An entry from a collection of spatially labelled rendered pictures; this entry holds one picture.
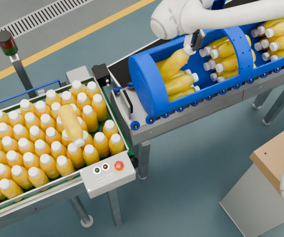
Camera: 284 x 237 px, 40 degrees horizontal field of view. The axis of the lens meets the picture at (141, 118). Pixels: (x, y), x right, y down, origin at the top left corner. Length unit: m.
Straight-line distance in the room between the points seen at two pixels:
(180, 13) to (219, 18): 0.12
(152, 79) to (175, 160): 1.24
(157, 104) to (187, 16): 0.51
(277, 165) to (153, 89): 0.58
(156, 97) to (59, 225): 1.34
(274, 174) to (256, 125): 1.32
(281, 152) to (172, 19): 0.78
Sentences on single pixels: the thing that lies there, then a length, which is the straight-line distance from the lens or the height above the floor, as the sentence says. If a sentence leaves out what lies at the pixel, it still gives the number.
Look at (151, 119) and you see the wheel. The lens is 1.77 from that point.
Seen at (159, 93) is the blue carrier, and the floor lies 1.19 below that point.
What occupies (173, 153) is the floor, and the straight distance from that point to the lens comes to 2.75.
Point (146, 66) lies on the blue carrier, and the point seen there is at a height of 1.23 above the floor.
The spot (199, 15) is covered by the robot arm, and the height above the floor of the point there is 1.67.
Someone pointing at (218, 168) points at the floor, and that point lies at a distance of 2.76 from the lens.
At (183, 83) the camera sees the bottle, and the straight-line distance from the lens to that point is 1.69.
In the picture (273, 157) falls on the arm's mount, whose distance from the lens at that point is 1.69.
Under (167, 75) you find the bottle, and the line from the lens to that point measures 1.67.
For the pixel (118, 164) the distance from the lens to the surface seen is 1.54.
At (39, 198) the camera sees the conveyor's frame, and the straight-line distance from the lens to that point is 1.78.
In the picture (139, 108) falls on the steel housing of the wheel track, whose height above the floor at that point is 0.93.
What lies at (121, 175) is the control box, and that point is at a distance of 1.54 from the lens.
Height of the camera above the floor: 2.58
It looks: 65 degrees down
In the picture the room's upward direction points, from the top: 2 degrees clockwise
